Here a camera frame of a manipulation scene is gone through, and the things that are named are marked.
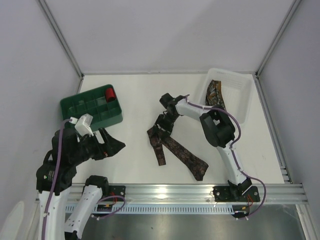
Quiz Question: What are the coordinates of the dark brown patterned tie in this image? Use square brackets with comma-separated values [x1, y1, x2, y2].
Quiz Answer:
[147, 127, 209, 182]

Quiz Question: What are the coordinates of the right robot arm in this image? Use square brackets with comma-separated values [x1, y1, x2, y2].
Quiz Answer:
[147, 93, 252, 200]

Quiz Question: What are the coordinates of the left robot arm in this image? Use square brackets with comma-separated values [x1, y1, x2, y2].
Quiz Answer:
[36, 128, 126, 240]

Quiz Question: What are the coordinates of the green compartment tray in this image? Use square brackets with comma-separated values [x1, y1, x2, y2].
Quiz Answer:
[60, 84, 123, 132]

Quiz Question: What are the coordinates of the red rolled tie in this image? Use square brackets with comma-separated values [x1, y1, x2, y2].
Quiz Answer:
[105, 87, 117, 103]

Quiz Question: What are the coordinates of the orange blue patterned tie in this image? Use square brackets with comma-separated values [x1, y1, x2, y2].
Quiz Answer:
[205, 80, 226, 110]

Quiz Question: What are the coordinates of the white plastic basket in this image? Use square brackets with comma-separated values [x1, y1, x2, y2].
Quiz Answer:
[197, 68, 254, 126]

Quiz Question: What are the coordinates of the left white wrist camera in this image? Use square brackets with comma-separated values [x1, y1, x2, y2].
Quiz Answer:
[69, 113, 94, 137]

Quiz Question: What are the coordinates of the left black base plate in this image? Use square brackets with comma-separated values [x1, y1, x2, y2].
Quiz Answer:
[105, 184, 126, 197]

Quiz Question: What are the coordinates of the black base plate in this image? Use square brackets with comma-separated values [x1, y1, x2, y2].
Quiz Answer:
[213, 185, 261, 203]
[105, 184, 126, 197]

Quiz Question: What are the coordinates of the aluminium mounting rail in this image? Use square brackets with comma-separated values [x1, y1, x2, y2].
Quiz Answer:
[34, 182, 308, 204]

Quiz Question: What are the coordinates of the white slotted cable duct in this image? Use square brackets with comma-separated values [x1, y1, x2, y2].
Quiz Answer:
[65, 203, 235, 215]

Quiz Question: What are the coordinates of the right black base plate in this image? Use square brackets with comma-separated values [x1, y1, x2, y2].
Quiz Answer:
[213, 185, 261, 203]

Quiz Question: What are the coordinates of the left aluminium frame post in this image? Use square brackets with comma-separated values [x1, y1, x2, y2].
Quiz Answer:
[36, 0, 84, 79]

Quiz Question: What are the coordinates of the aluminium frame post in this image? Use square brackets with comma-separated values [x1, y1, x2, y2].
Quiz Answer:
[36, 0, 84, 79]
[255, 0, 304, 78]

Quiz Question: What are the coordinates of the right aluminium frame post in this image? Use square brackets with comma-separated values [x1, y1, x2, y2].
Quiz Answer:
[255, 0, 304, 78]

